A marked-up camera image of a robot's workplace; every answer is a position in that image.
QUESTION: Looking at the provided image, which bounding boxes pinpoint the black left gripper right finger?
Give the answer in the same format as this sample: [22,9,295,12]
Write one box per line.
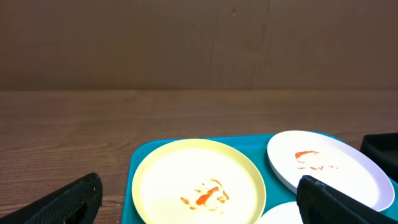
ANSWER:
[296,175,397,224]

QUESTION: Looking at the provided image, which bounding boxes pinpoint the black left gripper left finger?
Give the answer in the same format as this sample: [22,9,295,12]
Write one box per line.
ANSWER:
[1,172,103,224]

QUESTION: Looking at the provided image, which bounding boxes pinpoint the white plate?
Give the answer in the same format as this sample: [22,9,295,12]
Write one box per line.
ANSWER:
[257,201,303,224]
[267,131,396,212]

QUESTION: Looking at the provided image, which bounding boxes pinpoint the yellow plate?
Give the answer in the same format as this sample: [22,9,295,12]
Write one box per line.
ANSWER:
[132,139,266,224]

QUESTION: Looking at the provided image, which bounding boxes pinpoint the teal plastic tray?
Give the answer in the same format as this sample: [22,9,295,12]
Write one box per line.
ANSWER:
[121,133,398,224]

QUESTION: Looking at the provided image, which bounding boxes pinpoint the black plastic tray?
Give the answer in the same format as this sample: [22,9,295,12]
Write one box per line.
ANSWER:
[360,133,398,182]

